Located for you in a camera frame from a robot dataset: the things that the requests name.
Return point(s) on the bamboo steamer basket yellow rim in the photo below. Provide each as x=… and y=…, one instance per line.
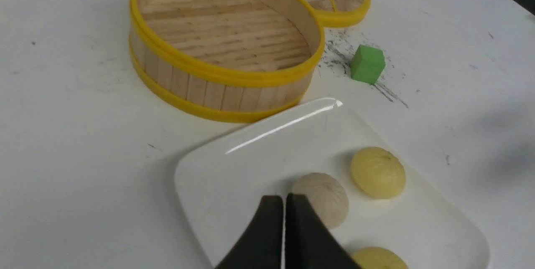
x=236, y=61

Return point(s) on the yellow steamed bun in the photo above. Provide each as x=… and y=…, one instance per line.
x=378, y=173
x=378, y=258

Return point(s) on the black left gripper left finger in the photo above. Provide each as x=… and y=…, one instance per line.
x=260, y=245

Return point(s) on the white square plate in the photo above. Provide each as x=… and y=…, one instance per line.
x=220, y=185

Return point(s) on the beige steamed bun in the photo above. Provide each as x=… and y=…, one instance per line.
x=326, y=195

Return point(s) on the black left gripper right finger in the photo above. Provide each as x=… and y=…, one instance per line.
x=308, y=243

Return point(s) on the green cube block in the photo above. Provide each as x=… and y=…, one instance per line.
x=367, y=64

